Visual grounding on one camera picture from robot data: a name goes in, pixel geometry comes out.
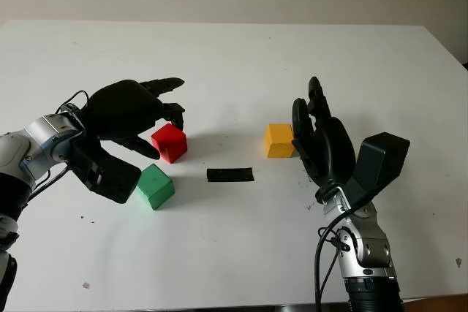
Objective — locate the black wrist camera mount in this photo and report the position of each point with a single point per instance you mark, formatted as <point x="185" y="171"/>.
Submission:
<point x="106" y="177"/>
<point x="382" y="158"/>

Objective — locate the yellow wooden block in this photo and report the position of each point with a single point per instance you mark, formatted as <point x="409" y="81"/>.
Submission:
<point x="279" y="142"/>

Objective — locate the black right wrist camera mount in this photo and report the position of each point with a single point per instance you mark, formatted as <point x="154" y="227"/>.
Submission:
<point x="382" y="158"/>

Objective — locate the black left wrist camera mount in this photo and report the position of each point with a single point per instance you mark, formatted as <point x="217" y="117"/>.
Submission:
<point x="106" y="177"/>

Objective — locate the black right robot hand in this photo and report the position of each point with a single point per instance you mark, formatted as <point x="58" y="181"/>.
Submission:
<point x="329" y="151"/>

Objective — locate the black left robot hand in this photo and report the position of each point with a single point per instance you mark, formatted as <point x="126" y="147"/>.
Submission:
<point x="120" y="111"/>

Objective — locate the black tape strip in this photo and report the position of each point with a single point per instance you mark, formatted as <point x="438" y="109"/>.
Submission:
<point x="230" y="175"/>

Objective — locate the red wooden block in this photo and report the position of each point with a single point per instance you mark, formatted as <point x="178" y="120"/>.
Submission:
<point x="172" y="142"/>

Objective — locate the green wooden block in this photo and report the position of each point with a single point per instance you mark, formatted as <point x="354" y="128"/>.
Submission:
<point x="155" y="188"/>

